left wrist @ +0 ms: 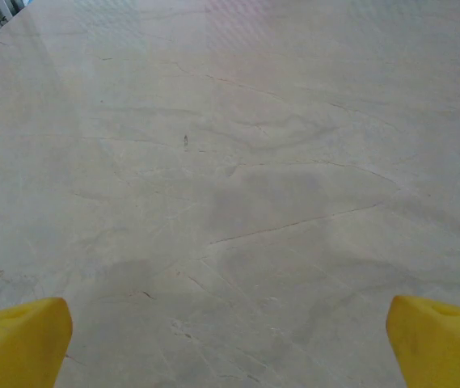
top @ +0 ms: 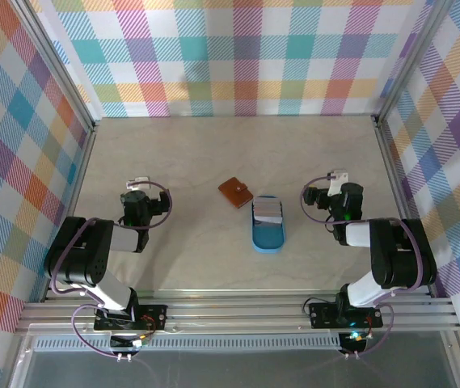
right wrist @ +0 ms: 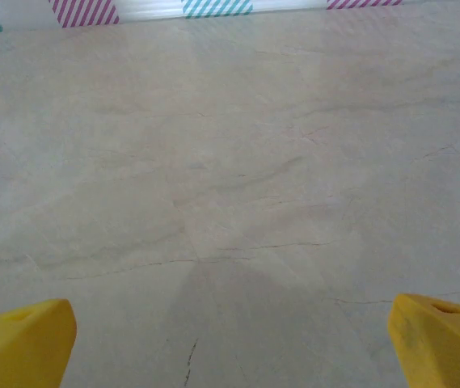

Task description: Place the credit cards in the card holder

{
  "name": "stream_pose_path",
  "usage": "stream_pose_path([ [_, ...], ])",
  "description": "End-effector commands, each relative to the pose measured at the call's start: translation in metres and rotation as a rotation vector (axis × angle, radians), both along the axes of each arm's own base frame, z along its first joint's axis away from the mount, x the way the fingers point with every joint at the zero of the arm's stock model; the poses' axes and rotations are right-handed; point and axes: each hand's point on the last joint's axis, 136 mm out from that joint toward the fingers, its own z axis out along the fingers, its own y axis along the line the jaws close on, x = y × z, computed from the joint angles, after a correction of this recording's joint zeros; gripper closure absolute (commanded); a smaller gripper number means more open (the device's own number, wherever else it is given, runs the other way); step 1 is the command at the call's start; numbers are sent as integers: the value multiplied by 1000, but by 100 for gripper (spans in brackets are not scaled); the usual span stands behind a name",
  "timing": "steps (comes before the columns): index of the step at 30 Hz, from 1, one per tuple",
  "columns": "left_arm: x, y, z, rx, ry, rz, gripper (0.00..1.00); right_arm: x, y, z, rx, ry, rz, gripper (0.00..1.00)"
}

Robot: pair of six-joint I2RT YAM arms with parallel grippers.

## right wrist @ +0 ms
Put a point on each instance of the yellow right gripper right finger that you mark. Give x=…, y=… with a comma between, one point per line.
x=435, y=351

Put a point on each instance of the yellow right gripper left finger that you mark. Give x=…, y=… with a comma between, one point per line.
x=19, y=347

